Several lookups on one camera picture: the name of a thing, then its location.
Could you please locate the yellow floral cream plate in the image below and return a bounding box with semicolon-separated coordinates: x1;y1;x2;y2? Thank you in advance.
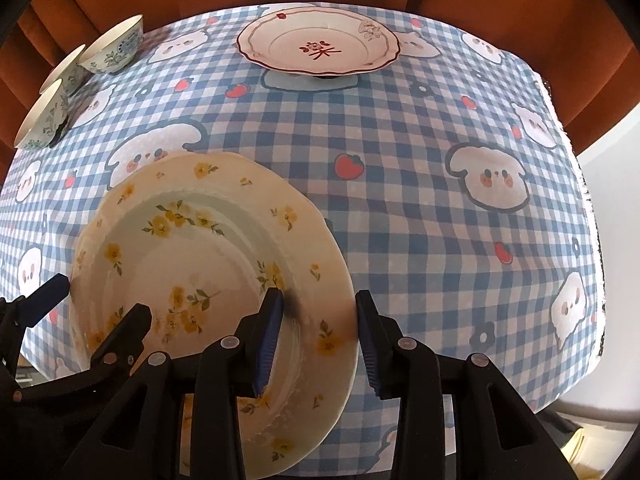
70;152;358;479

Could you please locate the green floral bowl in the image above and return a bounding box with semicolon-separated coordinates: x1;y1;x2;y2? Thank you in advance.
39;44;90;96
78;14;143;74
14;79;70;150

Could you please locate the white red-rimmed scalloped plate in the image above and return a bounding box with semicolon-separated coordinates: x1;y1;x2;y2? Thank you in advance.
236;6;400;77

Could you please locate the blue checkered bear tablecloth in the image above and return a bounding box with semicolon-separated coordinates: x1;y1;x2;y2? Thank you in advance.
1;4;605;411

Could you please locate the orange curtain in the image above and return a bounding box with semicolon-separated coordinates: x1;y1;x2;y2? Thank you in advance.
1;0;639;166

